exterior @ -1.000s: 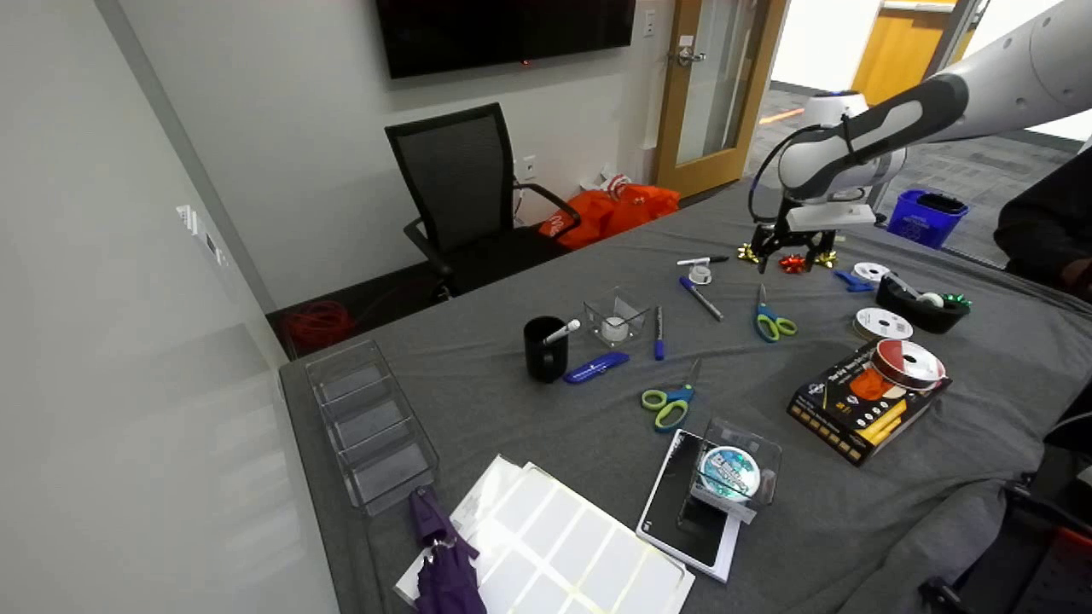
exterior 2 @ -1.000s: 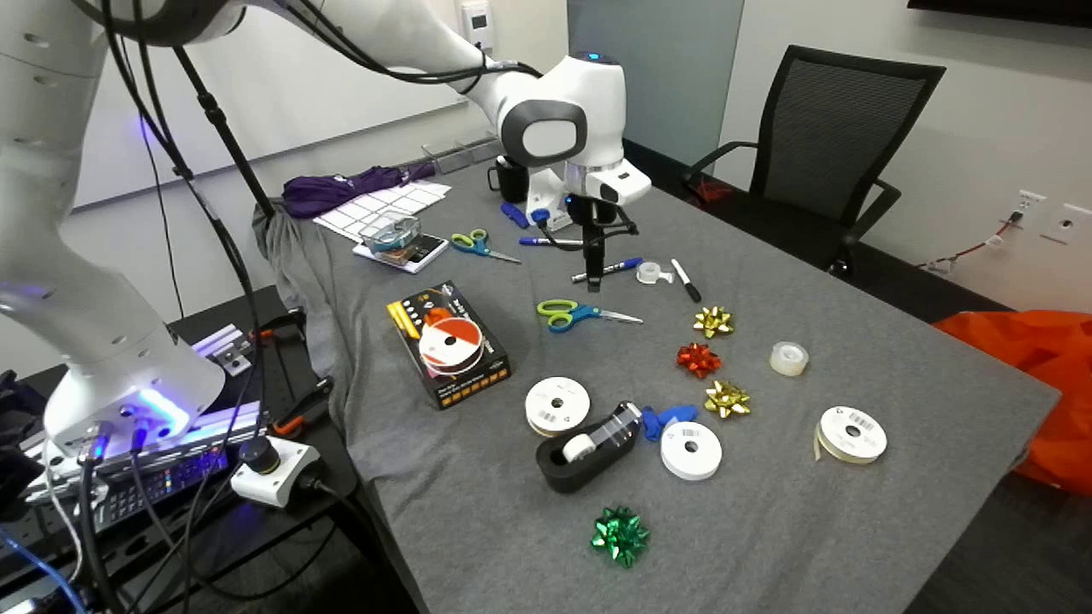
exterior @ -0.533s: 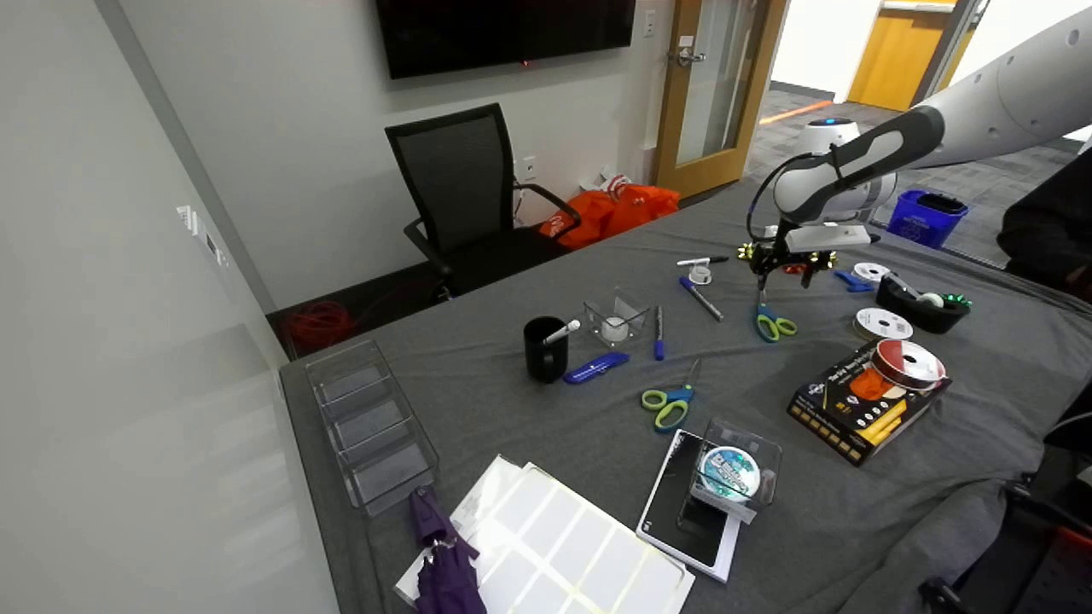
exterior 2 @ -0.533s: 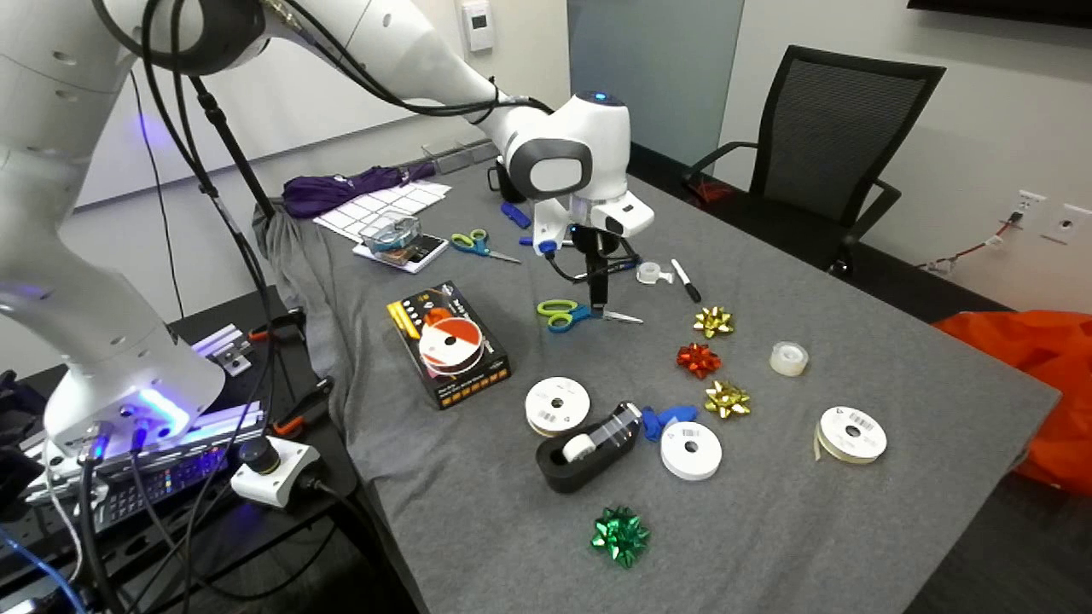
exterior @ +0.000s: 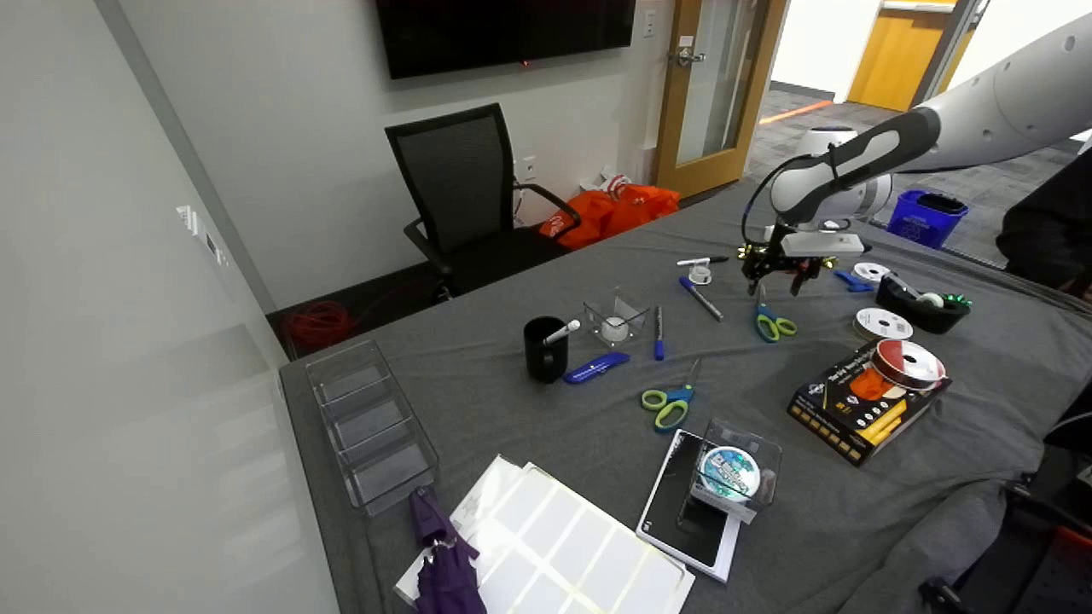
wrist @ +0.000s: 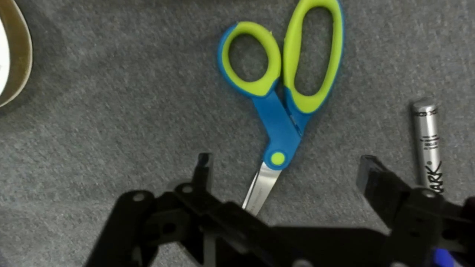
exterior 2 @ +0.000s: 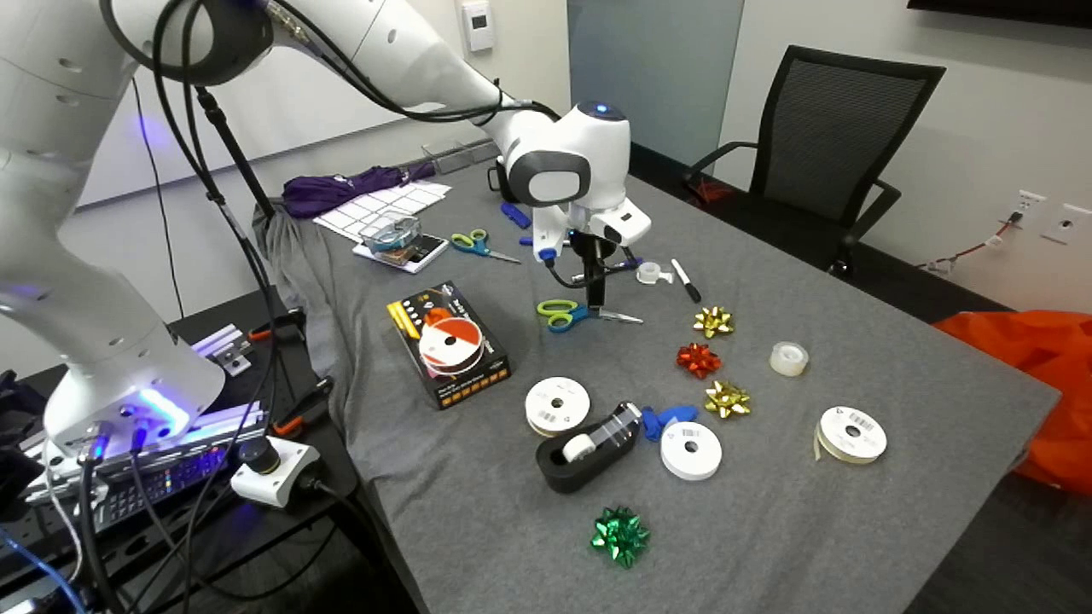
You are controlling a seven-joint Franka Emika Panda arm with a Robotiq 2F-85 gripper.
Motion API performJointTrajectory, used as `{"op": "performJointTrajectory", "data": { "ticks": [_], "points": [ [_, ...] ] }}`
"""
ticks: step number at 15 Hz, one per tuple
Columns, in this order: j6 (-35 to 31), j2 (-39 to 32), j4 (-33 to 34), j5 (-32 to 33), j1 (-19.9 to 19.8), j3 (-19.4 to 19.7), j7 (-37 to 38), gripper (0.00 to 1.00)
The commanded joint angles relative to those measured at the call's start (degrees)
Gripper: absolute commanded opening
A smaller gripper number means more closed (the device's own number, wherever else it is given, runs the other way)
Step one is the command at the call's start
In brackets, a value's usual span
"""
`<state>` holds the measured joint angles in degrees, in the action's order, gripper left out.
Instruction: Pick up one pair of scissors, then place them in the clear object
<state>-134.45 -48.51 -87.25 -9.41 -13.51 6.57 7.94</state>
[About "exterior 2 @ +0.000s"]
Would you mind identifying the teal ribbon spool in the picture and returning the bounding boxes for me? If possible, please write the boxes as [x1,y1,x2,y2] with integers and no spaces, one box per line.
[368,217,418,251]

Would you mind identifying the blue green handled scissors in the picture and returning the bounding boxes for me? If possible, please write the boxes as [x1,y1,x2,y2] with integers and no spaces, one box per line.
[447,229,524,269]
[537,295,646,337]

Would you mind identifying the frosted glass panel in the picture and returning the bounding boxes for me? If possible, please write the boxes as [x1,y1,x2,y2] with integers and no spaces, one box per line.
[567,0,746,167]

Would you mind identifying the black tripod stand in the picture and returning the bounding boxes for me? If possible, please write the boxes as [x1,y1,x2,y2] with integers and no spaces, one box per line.
[183,79,284,223]

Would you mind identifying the white wall thermostat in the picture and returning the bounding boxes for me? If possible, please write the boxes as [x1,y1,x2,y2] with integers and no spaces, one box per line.
[457,0,499,53]

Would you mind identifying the white wall outlet plate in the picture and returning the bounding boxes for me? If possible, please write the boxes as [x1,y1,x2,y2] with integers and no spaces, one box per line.
[1013,185,1055,236]
[1036,202,1092,248]

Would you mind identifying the black ribbon package box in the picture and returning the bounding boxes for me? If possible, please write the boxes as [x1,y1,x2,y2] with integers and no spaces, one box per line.
[383,280,516,413]

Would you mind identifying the black mesh office chair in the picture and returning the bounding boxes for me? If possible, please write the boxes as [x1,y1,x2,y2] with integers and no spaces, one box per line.
[681,44,947,280]

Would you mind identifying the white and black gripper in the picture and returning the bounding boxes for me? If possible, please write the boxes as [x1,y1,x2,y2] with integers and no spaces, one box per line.
[524,198,654,309]

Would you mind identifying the clear plastic spool box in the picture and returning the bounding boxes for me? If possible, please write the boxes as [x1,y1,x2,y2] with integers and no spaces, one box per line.
[357,210,426,260]

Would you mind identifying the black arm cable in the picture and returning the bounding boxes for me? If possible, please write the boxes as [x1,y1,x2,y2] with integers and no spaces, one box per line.
[98,0,563,130]

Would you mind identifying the small white cap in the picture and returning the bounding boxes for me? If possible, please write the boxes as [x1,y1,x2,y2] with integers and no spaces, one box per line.
[769,337,813,382]

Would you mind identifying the black tape dispenser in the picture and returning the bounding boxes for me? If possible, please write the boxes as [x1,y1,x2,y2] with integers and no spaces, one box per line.
[533,399,646,496]

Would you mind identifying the gray tablecloth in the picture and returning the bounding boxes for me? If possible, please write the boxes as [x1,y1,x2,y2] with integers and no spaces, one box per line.
[249,133,1063,614]

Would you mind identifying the orange and white ribbon spool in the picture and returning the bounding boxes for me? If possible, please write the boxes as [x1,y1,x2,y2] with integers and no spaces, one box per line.
[417,317,491,379]

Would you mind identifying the black card with white border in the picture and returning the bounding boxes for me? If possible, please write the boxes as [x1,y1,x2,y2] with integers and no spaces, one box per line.
[353,233,451,277]

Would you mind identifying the gold gift bow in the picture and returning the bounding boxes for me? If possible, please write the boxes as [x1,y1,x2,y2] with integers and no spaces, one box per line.
[701,379,755,422]
[688,304,737,339]

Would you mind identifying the white power adapter with plug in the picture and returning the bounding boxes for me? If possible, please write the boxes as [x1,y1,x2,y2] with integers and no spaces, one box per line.
[229,433,325,511]

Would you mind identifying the robot base controller box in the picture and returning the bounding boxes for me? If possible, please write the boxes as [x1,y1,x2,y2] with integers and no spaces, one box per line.
[19,396,269,540]

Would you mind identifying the red gift bow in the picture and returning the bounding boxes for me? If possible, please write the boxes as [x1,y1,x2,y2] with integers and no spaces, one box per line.
[674,339,722,382]

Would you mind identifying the black and white pen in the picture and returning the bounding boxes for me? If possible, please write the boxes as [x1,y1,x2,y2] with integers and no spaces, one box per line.
[670,254,705,305]

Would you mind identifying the green gift bow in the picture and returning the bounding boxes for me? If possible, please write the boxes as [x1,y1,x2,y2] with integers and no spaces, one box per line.
[586,503,653,568]

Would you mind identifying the black wall television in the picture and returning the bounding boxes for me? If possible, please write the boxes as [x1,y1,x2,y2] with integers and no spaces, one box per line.
[904,0,1092,31]

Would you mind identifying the purple cloth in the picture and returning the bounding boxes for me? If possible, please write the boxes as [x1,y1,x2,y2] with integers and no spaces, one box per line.
[279,161,440,221]

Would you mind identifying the orange bag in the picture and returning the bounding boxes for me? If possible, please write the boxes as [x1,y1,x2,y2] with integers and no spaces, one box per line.
[931,305,1092,496]

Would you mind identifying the white label sheets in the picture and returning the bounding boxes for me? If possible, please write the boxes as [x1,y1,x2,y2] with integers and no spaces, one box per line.
[312,177,453,244]

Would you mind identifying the whiteboard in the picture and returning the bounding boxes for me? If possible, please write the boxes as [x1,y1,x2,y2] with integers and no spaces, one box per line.
[61,60,505,214]

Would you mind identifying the white spool with gold ribbon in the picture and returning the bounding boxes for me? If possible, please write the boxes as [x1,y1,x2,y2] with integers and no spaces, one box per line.
[813,403,894,468]

